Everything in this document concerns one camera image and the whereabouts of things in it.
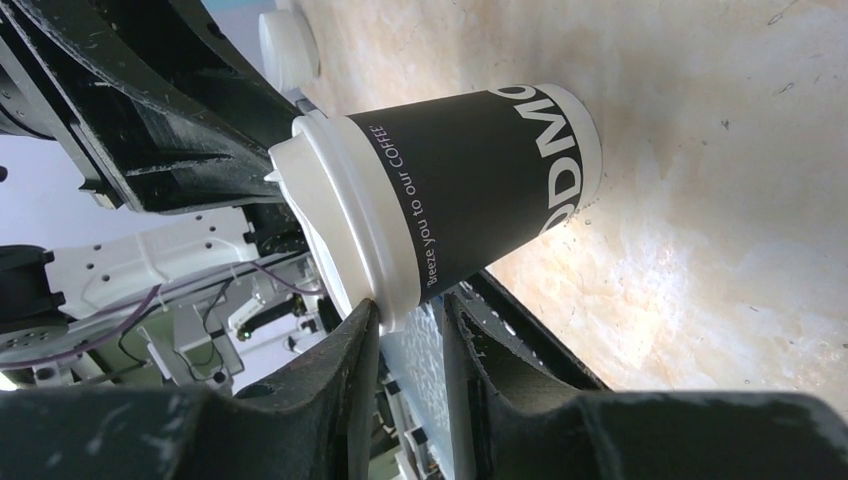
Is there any white plastic cup lid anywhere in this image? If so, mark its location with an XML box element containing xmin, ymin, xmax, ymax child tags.
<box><xmin>265</xmin><ymin>111</ymin><xmax>422</xmax><ymax>335</ymax></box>

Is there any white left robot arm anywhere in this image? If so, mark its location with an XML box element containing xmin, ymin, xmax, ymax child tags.
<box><xmin>1</xmin><ymin>1</ymin><xmax>324</xmax><ymax>389</ymax></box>

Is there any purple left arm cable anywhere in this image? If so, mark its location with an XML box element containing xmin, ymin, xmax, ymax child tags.
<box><xmin>0</xmin><ymin>261</ymin><xmax>329</xmax><ymax>372</ymax></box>

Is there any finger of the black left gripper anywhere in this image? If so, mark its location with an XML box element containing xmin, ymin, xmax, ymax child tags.
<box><xmin>1</xmin><ymin>1</ymin><xmax>280</xmax><ymax>214</ymax></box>
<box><xmin>92</xmin><ymin>0</ymin><xmax>299</xmax><ymax>143</ymax></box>

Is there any stack of white lids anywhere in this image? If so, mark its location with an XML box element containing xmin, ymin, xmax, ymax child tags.
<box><xmin>258</xmin><ymin>9</ymin><xmax>320</xmax><ymax>93</ymax></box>

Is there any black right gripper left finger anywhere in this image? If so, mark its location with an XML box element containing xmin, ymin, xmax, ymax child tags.
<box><xmin>1</xmin><ymin>299</ymin><xmax>379</xmax><ymax>479</ymax></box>

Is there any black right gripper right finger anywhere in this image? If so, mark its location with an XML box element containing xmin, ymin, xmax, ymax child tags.
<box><xmin>443</xmin><ymin>295</ymin><xmax>847</xmax><ymax>479</ymax></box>

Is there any black paper coffee cup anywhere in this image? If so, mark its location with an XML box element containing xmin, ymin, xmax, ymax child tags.
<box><xmin>352</xmin><ymin>84</ymin><xmax>602</xmax><ymax>301</ymax></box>

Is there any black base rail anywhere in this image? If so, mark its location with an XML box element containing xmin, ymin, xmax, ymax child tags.
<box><xmin>423</xmin><ymin>268</ymin><xmax>611</xmax><ymax>480</ymax></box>

